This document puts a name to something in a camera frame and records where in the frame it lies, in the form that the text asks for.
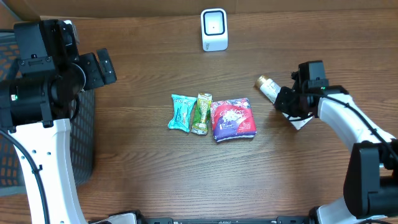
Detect white tube gold cap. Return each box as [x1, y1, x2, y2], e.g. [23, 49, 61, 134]
[255, 75, 312, 130]

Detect purple red liner pack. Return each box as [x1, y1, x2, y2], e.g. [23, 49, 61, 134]
[210, 98, 257, 142]

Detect mint green tissue pack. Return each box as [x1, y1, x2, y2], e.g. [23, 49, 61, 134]
[168, 94, 197, 133]

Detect green yellow snack packet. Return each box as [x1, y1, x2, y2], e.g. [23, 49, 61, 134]
[192, 93, 213, 135]

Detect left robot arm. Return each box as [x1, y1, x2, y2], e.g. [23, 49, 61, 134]
[1, 19, 117, 223]

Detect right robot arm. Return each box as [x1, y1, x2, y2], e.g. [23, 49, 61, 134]
[274, 85, 397, 223]

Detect white barcode scanner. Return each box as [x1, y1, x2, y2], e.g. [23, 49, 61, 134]
[200, 8, 228, 52]

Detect grey plastic basket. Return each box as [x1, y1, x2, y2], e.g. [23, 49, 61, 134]
[1, 32, 95, 197]

